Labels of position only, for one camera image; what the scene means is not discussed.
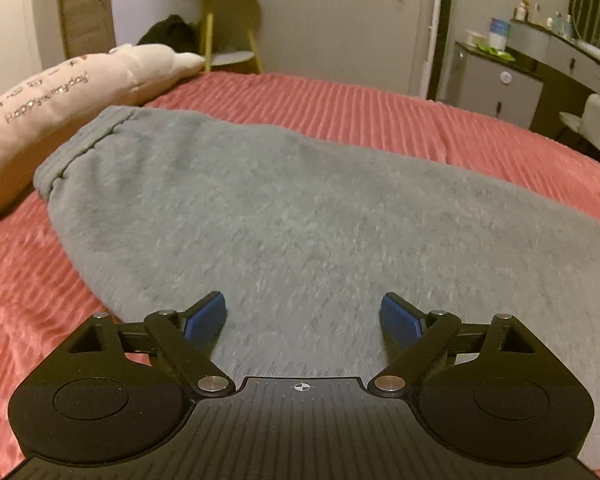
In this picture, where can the grey fleece pants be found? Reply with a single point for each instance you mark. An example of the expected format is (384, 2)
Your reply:
(260, 210)

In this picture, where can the black bag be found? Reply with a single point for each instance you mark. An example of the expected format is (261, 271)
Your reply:
(167, 35)

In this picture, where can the white tub with blue label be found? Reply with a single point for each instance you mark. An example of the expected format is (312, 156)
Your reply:
(499, 34)

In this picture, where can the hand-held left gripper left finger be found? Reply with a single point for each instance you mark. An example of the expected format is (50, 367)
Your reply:
(207, 312)

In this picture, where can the oval mirror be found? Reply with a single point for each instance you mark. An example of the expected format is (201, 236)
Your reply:
(591, 15)

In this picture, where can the green packet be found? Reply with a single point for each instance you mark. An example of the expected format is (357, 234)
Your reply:
(495, 52)

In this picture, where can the wooden door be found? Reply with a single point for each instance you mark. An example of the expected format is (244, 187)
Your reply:
(82, 5)

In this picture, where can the red ribbed bedspread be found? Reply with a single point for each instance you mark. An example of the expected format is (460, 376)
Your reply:
(380, 110)

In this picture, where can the white pump bottle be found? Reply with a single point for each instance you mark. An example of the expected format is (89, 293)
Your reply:
(520, 11)

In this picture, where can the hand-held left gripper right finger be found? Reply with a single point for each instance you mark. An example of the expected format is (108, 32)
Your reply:
(400, 317)

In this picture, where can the cream plush pillow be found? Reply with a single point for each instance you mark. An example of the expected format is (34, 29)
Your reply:
(55, 105)

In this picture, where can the grey cabinet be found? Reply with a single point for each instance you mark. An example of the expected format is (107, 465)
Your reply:
(500, 85)

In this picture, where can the grey vanity desk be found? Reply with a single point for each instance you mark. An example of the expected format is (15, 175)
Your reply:
(565, 55)

